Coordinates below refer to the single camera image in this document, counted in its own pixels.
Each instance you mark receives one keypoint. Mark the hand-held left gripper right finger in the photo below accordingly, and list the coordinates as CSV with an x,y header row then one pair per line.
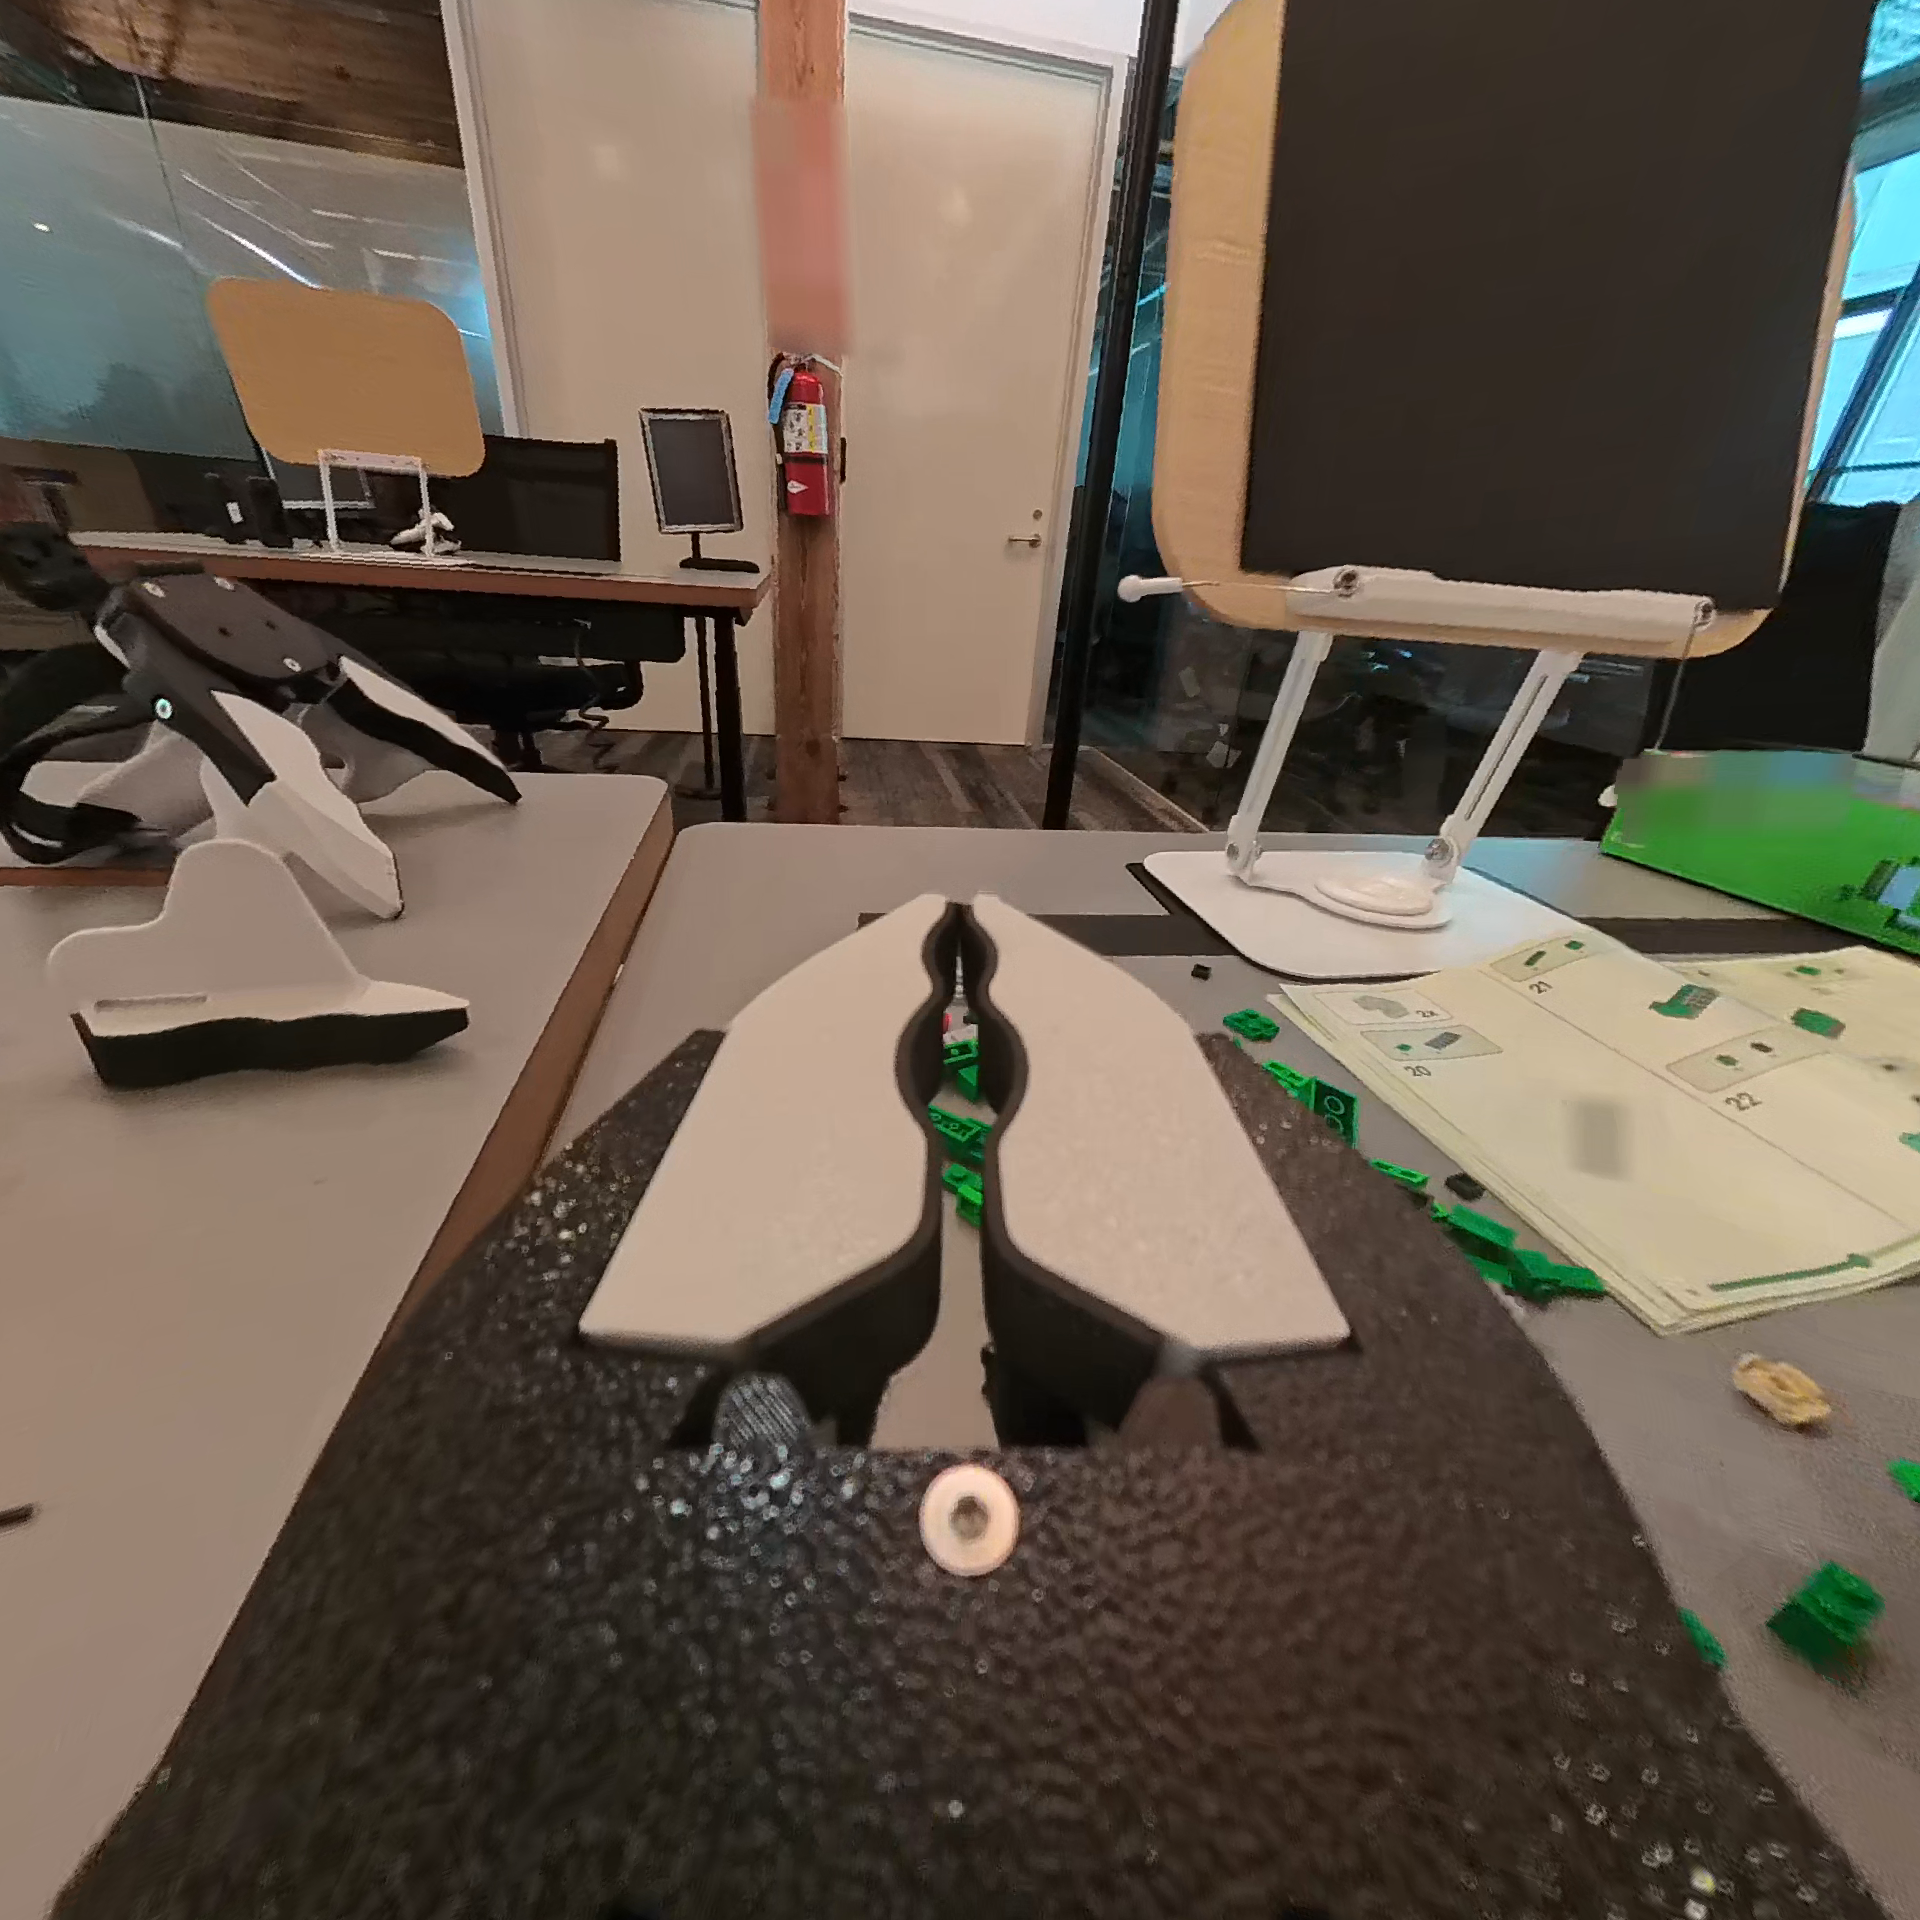
x,y
1155,1184

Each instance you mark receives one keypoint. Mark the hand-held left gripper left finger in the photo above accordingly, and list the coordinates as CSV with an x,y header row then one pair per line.
x,y
779,1170

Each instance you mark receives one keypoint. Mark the pale green instruction booklet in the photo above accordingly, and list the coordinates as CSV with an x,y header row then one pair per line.
x,y
1500,1110

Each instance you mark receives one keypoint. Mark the pile of green building bricks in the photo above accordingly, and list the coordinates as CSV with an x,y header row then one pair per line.
x,y
1552,1279

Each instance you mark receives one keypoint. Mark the grey desk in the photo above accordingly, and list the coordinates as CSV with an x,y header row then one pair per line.
x,y
1723,1501

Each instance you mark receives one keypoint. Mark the wooden panel desk lamp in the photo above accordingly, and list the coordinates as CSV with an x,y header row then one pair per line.
x,y
346,369

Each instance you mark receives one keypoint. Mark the grey table brown edge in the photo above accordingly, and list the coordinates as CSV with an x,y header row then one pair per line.
x,y
224,1277

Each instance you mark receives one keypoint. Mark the loose grey finger part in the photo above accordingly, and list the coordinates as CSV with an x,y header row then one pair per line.
x,y
224,932

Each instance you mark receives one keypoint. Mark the brown top office table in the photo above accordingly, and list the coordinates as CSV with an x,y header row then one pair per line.
x,y
569,580

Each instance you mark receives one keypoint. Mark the green toy box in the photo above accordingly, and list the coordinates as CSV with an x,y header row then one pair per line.
x,y
1723,878

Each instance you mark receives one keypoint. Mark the tan round brick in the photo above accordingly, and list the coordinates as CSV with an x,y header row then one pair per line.
x,y
1780,1388

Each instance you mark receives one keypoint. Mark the tablet on black stand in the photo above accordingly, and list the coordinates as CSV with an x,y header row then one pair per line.
x,y
690,474

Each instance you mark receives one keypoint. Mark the black office chair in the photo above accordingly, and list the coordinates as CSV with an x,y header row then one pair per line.
x,y
540,503

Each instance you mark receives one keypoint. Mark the green flat tile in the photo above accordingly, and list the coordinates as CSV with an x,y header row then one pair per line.
x,y
1704,1637

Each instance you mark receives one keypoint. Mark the red fire extinguisher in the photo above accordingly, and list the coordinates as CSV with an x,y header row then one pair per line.
x,y
804,441

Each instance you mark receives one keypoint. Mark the black pole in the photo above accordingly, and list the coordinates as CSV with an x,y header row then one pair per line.
x,y
1108,450

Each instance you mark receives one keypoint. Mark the spare black grey gripper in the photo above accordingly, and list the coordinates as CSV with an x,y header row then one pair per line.
x,y
224,630

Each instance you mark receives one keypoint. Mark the green square brick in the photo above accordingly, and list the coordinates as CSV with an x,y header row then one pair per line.
x,y
1821,1613

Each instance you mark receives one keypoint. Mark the white door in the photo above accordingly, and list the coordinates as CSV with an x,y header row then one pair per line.
x,y
973,375

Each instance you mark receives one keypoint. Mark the wooden post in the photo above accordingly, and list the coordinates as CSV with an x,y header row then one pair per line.
x,y
808,676

